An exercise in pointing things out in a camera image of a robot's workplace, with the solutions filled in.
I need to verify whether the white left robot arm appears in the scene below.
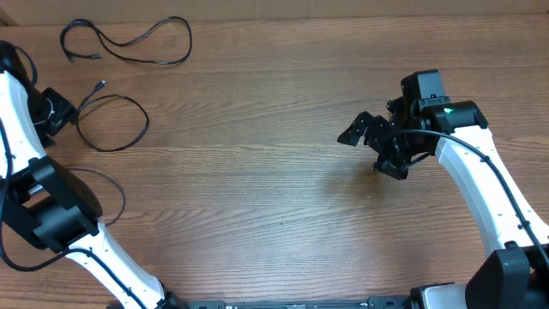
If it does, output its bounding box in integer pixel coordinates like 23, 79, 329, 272
1, 41, 185, 308

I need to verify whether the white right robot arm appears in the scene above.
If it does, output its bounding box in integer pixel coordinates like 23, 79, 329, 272
337, 70, 548, 308

